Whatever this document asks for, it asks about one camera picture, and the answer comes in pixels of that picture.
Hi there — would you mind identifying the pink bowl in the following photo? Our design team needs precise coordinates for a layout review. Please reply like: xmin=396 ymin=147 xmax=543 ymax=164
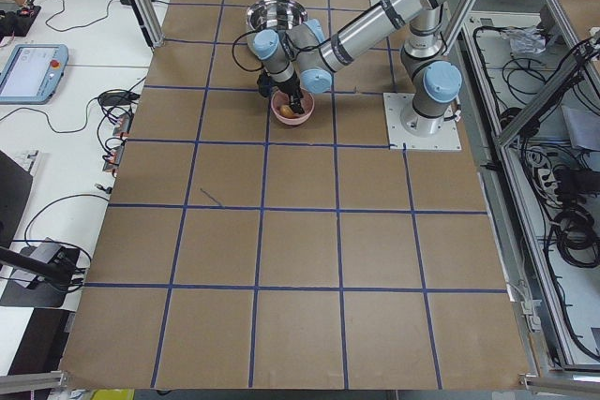
xmin=270 ymin=89 xmax=315 ymax=126

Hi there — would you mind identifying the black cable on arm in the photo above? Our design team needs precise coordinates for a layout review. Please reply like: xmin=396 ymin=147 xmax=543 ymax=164
xmin=232 ymin=29 xmax=268 ymax=74

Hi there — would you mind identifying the pale green electric pot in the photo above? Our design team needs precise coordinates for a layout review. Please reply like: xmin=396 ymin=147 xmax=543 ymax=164
xmin=245 ymin=0 xmax=309 ymax=32

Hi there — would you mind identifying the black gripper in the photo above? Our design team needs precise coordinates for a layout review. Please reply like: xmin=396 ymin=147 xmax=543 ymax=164
xmin=283 ymin=76 xmax=305 ymax=114

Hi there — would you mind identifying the blue teach pendant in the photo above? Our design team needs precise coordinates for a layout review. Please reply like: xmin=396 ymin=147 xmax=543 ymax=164
xmin=1 ymin=44 xmax=69 ymax=105

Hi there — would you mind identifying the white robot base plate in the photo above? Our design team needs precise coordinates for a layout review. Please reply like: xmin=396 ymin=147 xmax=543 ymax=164
xmin=383 ymin=93 xmax=462 ymax=152

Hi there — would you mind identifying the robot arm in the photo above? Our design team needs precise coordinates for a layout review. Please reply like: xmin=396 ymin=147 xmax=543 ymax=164
xmin=249 ymin=0 xmax=462 ymax=137

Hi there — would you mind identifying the brown egg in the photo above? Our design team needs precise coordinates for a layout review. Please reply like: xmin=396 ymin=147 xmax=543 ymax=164
xmin=279 ymin=105 xmax=295 ymax=119

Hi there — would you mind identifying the black camera stand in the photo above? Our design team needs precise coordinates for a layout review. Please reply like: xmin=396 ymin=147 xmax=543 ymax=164
xmin=1 ymin=240 xmax=80 ymax=308

